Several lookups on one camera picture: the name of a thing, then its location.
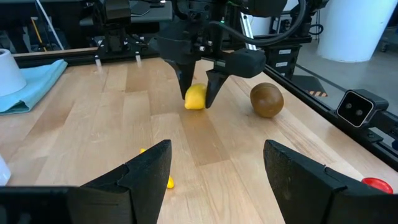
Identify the black equipment box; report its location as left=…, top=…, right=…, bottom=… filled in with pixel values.
left=267, top=43, right=302, bottom=80

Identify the dark grey side table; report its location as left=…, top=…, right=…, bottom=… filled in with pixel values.
left=79, top=0, right=174, bottom=26

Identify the white round column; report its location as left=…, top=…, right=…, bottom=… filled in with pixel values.
left=317, top=0, right=398, bottom=63

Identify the yellow toy lemon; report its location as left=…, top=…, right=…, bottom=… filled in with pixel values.
left=183, top=83, right=208, bottom=111

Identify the yellow cable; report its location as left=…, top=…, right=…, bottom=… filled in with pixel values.
left=30, top=17, right=48, bottom=53

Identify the teal cloth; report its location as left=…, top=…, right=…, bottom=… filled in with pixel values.
left=0, top=58, right=68, bottom=116

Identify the yellow toy banana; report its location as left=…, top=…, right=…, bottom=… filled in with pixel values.
left=139, top=147, right=175, bottom=190

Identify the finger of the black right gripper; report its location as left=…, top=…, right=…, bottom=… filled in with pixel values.
left=204, top=68, right=231, bottom=110
left=169, top=58, right=198, bottom=101

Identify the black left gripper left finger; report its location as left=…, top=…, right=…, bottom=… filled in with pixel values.
left=67, top=139, right=173, bottom=224

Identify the brown toy kiwi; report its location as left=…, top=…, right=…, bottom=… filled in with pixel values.
left=249, top=82, right=285, bottom=119

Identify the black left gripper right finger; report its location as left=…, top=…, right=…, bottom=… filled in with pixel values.
left=263, top=139, right=398, bottom=224

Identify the snake plant in white pot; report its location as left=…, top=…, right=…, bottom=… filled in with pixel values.
left=0, top=48, right=27, bottom=97

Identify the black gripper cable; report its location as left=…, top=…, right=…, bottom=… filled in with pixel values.
left=208, top=0, right=308, bottom=47

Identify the thin white rod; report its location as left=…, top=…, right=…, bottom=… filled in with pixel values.
left=34, top=0, right=65, bottom=51

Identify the black table-level camera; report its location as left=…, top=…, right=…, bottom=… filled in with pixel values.
left=335, top=88, right=390, bottom=129

